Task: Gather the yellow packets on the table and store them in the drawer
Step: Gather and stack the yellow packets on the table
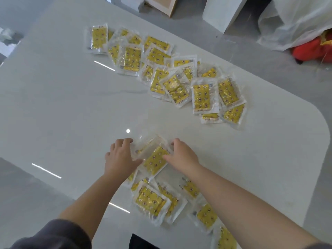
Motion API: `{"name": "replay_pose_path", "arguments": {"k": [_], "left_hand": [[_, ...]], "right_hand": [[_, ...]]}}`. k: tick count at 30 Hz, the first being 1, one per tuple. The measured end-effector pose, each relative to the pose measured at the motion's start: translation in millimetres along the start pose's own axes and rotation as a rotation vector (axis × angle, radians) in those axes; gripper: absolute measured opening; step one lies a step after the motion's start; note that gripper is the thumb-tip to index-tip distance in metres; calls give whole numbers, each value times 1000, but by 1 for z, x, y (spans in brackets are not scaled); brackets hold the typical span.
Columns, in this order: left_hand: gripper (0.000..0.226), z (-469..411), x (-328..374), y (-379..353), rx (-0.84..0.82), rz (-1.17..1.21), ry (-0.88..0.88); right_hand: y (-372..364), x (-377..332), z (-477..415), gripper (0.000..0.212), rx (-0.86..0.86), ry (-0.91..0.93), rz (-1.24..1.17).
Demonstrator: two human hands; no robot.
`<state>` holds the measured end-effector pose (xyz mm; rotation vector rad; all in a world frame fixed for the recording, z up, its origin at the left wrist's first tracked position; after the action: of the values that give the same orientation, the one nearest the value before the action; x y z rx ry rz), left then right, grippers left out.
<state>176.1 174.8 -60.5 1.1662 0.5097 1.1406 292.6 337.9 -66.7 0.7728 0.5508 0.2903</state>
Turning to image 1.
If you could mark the white block cabinet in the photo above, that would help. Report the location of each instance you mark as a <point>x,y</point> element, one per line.
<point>223,11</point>

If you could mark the crumpled white wrapping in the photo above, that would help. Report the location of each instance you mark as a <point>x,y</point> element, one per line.
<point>5,34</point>

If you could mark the dark grey sleeve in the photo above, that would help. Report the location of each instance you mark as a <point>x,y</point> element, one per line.
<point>54,237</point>

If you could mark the person's left little finger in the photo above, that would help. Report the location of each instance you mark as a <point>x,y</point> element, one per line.
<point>107,156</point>

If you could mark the clear plastic bag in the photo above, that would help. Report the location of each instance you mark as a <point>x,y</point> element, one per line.
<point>147,145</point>

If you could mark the white box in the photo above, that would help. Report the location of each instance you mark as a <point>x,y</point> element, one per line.
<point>131,3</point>

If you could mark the person's left hand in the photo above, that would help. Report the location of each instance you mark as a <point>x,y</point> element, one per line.
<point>119,160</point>

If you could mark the person's left middle finger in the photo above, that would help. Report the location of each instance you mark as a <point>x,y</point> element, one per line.
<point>119,143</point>

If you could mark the person's left forearm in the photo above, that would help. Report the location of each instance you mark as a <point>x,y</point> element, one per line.
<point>90,202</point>

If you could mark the pile of yellow packets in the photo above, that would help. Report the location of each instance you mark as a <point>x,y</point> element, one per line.
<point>155,202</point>
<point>179,82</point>

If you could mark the wooden framed panel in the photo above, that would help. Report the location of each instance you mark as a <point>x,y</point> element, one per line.
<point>162,3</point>

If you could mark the person's left thumb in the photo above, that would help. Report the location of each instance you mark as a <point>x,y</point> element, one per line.
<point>136,163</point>

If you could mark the white plastic sheet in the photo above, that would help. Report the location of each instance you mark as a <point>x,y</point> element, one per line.
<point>290,20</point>

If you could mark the yellow patterned packet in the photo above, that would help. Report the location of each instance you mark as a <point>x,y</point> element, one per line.
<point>155,161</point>

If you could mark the red cloth bundle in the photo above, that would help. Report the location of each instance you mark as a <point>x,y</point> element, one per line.
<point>315,50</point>

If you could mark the person's right forearm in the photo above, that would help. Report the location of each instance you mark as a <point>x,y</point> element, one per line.
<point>249,207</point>

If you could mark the person's right hand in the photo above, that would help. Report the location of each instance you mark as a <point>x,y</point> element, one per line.
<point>185,159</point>

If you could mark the person's right thumb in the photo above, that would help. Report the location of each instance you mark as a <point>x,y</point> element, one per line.
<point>167,158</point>

